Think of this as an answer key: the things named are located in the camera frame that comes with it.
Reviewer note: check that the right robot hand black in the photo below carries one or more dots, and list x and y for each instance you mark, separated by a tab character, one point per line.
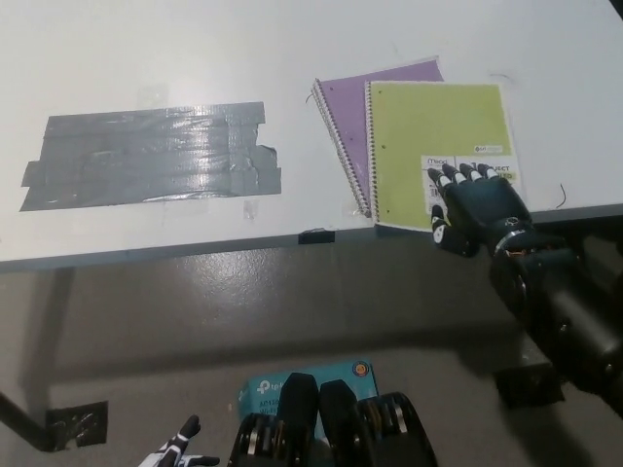
482	204

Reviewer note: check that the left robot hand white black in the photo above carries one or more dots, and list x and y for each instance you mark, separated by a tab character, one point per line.
180	450

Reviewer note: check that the small black table clip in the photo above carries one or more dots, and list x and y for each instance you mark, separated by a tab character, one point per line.
316	237

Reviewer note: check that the clear tape scrap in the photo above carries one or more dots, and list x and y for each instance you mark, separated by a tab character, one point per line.
251	209

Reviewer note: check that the green spiral notebook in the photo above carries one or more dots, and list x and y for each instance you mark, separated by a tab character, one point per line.
414	126

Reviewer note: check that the teal router box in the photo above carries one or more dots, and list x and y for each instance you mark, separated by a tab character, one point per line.
265	389

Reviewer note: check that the black robot body blocks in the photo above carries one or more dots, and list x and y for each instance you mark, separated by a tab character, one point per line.
340	428

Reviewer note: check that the purple spiral notebook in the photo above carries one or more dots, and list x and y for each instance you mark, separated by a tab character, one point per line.
350	107

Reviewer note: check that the black floor tape patch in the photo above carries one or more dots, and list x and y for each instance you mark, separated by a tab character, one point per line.
525	389
78	425

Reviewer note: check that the black table leg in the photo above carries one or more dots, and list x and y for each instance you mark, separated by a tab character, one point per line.
22	423

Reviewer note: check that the grey duct tape patch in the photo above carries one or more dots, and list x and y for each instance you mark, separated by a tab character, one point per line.
146	155

